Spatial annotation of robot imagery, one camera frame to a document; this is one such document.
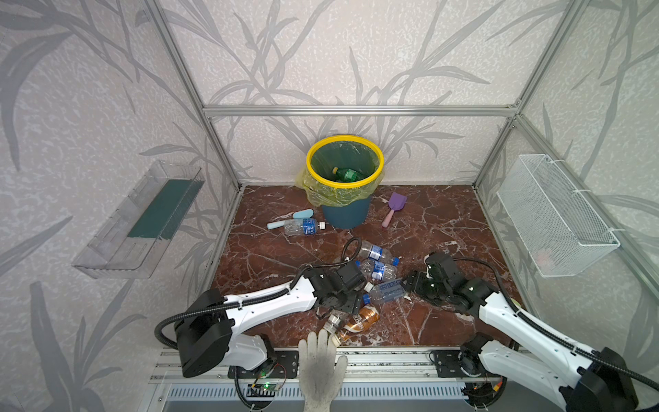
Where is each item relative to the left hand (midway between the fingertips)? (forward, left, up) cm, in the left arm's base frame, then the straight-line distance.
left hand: (352, 296), depth 80 cm
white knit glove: (-20, +9, -6) cm, 23 cm away
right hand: (+6, -17, +2) cm, 18 cm away
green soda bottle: (+46, +2, +8) cm, 46 cm away
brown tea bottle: (-6, -5, -2) cm, 7 cm away
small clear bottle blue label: (+19, -6, -4) cm, 20 cm away
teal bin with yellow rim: (+51, +2, +16) cm, 54 cm away
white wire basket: (+8, -51, +28) cm, 58 cm away
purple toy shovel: (+46, -20, -9) cm, 51 cm away
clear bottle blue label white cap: (+28, +19, -3) cm, 34 cm away
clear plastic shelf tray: (+5, +57, +24) cm, 62 cm away
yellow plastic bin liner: (+29, +11, +15) cm, 35 cm away
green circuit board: (-23, +23, -7) cm, 33 cm away
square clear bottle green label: (-6, +6, -5) cm, 10 cm away
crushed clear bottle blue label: (+11, -9, -5) cm, 15 cm away
